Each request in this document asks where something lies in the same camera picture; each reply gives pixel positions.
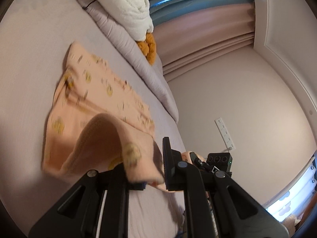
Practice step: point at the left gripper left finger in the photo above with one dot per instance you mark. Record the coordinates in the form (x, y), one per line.
(95, 206)

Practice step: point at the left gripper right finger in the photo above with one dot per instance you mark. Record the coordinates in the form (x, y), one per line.
(247, 218)

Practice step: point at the orange cartoon print baby garment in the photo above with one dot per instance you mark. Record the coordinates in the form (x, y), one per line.
(98, 121)

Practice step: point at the white power strip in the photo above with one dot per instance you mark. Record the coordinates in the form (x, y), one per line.
(225, 134)

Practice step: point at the pink curtain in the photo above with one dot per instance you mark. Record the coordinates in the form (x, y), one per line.
(193, 39)

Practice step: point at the white wardrobe door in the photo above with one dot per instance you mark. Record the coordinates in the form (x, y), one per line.
(285, 36)

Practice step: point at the lilac folded duvet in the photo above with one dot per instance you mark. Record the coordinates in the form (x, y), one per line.
(127, 47)

